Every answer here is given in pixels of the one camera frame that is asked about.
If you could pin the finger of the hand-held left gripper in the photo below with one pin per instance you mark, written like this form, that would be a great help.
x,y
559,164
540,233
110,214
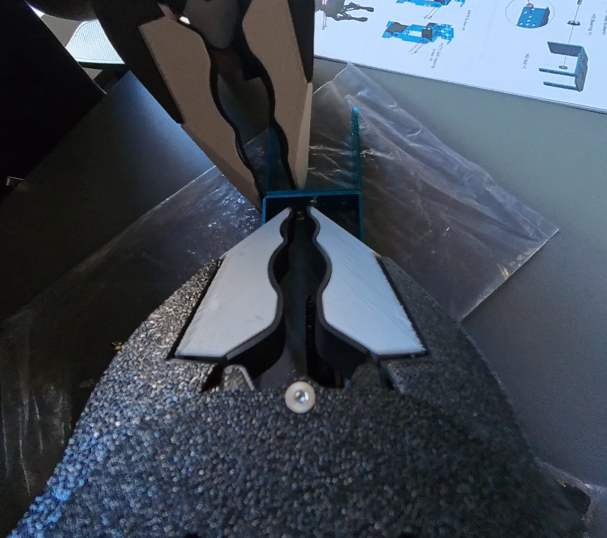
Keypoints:
x,y
284,54
189,83

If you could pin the white instruction booklet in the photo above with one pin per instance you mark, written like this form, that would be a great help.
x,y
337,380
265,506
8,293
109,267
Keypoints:
x,y
474,26

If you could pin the person's black top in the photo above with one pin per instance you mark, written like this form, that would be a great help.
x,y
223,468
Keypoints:
x,y
38,97

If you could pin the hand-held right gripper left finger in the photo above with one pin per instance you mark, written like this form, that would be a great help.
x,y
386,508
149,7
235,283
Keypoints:
x,y
237,306

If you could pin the white mesh office chair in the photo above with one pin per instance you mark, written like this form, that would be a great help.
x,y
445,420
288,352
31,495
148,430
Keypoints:
x,y
90,43

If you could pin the large clear plastic bag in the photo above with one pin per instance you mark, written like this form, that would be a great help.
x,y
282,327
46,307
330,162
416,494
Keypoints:
x,y
427,215

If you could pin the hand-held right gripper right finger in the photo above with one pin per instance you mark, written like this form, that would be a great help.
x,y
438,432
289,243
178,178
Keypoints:
x,y
370,306

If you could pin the blue metal bracket assembly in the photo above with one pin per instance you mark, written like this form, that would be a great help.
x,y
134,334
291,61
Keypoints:
x,y
353,168

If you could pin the grey desk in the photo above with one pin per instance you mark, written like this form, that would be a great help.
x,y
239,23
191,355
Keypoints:
x,y
521,144

